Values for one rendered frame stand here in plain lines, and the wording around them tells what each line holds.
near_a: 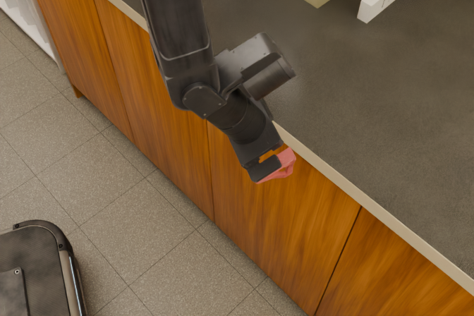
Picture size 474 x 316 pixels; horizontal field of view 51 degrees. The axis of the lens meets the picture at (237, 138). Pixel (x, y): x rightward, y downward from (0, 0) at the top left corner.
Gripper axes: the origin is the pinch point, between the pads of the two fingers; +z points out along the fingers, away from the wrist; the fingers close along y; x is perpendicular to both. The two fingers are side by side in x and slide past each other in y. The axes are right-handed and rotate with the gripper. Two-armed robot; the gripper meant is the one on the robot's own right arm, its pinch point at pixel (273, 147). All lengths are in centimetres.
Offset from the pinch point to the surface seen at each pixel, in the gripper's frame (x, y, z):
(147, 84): 31, 60, 32
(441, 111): -26.7, 2.7, 27.4
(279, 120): -0.8, 11.7, 12.8
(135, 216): 74, 54, 78
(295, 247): 19, 5, 58
